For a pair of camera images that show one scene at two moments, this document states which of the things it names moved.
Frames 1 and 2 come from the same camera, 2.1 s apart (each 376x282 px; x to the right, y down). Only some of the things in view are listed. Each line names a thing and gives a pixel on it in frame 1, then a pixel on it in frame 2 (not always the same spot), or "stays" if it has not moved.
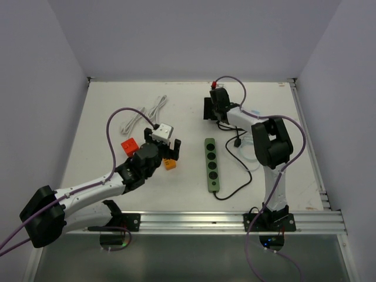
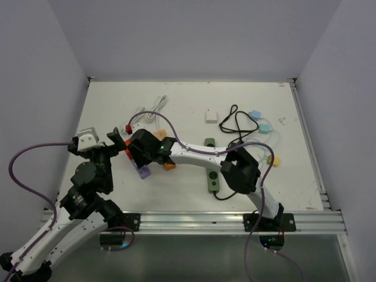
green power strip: x=212 y=174 stays
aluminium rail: x=311 y=222 stays
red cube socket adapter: x=130 y=146 stays
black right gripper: x=208 y=105 → x=140 y=161
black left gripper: x=173 y=153 → x=119 y=145
